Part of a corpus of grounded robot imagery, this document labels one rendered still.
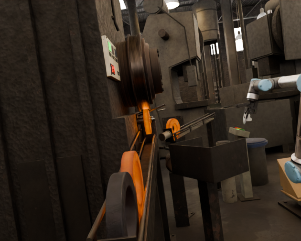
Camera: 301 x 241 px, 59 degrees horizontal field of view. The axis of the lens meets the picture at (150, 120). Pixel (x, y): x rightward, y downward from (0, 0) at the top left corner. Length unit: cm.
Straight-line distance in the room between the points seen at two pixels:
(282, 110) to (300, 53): 122
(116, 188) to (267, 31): 472
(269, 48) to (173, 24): 170
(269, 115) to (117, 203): 360
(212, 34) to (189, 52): 633
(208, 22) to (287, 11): 586
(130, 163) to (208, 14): 1008
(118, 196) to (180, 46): 393
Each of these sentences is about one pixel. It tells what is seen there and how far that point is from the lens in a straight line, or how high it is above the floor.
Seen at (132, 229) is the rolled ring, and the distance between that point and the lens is 67.
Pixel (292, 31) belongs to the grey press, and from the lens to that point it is 496.
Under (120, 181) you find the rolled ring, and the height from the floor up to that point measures 76.
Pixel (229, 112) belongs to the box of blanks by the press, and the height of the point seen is 68.
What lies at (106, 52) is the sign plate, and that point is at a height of 116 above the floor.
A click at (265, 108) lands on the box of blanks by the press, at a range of 398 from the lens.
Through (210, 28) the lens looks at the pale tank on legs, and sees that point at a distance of 1052.
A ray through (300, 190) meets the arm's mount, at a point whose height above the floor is 18.
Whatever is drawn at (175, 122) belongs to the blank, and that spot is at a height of 75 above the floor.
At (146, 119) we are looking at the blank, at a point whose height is 83.
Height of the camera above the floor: 90
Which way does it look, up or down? 3 degrees down
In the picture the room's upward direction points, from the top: 8 degrees counter-clockwise
